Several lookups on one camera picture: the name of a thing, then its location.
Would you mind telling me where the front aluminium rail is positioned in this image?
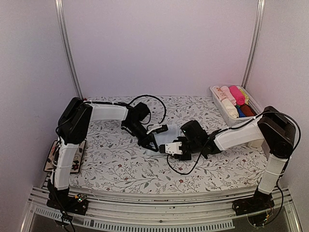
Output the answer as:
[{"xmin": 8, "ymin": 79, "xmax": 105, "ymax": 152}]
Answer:
[{"xmin": 21, "ymin": 186, "xmax": 305, "ymax": 232}]

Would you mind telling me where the cream printed rolled towel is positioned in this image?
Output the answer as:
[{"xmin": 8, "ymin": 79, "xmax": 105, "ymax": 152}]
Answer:
[{"xmin": 212, "ymin": 86, "xmax": 226, "ymax": 101}]

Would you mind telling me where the blue rolled towel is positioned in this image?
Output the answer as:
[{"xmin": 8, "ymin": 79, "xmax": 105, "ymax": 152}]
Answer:
[{"xmin": 236, "ymin": 107, "xmax": 245, "ymax": 118}]

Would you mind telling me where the floral table cloth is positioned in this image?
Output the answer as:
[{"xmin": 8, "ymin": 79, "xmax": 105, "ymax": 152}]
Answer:
[{"xmin": 69, "ymin": 96, "xmax": 267, "ymax": 194}]

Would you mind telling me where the right aluminium frame post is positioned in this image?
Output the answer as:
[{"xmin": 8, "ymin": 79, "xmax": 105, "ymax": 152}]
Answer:
[{"xmin": 241, "ymin": 0, "xmax": 266, "ymax": 89}]

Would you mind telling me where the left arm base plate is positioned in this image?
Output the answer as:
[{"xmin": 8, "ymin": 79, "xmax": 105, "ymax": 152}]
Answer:
[{"xmin": 46, "ymin": 193, "xmax": 89, "ymax": 216}]

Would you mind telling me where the floral square plate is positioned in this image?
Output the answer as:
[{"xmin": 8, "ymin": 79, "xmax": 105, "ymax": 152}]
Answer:
[{"xmin": 43, "ymin": 140, "xmax": 87, "ymax": 174}]

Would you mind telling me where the dark red rolled towel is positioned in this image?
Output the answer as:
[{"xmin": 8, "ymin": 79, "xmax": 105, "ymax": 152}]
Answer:
[{"xmin": 240, "ymin": 104, "xmax": 256, "ymax": 117}]

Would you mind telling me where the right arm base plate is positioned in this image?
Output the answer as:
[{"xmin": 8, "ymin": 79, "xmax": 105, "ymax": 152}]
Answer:
[{"xmin": 232, "ymin": 192, "xmax": 275, "ymax": 216}]

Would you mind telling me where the yellow rolled towel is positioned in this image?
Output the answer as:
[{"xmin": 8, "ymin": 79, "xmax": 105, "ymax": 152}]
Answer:
[{"xmin": 240, "ymin": 89, "xmax": 250, "ymax": 101}]

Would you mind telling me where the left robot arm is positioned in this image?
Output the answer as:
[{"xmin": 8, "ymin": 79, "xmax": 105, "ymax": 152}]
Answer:
[{"xmin": 49, "ymin": 97, "xmax": 158, "ymax": 210}]

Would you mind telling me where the left black braided cable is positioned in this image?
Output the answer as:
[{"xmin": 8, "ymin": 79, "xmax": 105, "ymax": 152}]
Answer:
[{"xmin": 126, "ymin": 95, "xmax": 167, "ymax": 126}]

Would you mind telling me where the cream white towel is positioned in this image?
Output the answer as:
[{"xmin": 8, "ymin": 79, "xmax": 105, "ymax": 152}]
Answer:
[{"xmin": 221, "ymin": 99, "xmax": 239, "ymax": 118}]

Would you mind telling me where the cream ceramic mug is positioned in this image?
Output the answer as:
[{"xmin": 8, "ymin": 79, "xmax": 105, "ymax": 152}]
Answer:
[{"xmin": 248, "ymin": 139, "xmax": 264, "ymax": 148}]

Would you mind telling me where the hot pink rolled towel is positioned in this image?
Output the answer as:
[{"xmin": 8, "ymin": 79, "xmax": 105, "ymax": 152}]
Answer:
[{"xmin": 229, "ymin": 86, "xmax": 245, "ymax": 105}]

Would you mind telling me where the left aluminium frame post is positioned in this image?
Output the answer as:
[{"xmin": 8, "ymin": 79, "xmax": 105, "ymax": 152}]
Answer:
[{"xmin": 55, "ymin": 0, "xmax": 83, "ymax": 98}]

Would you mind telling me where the white plastic basket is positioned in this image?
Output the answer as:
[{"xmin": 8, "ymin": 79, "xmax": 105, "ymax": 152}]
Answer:
[{"xmin": 210, "ymin": 86, "xmax": 262, "ymax": 126}]

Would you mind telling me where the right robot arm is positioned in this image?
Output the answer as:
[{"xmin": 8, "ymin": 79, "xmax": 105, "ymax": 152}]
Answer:
[{"xmin": 163, "ymin": 106, "xmax": 301, "ymax": 215}]

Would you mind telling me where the light pink rolled towel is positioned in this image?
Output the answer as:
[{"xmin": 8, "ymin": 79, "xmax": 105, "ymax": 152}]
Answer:
[{"xmin": 220, "ymin": 86, "xmax": 237, "ymax": 105}]

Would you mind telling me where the light blue cloth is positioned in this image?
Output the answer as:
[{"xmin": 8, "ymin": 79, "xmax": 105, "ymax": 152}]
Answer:
[{"xmin": 152, "ymin": 124, "xmax": 181, "ymax": 147}]

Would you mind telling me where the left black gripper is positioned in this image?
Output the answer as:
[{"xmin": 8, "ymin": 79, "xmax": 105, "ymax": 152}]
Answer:
[{"xmin": 125, "ymin": 121, "xmax": 159, "ymax": 153}]

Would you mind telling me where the aluminium frame post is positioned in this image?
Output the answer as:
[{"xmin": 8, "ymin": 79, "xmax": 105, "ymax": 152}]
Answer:
[
  {"xmin": 241, "ymin": 0, "xmax": 266, "ymax": 89},
  {"xmin": 55, "ymin": 0, "xmax": 83, "ymax": 98}
]

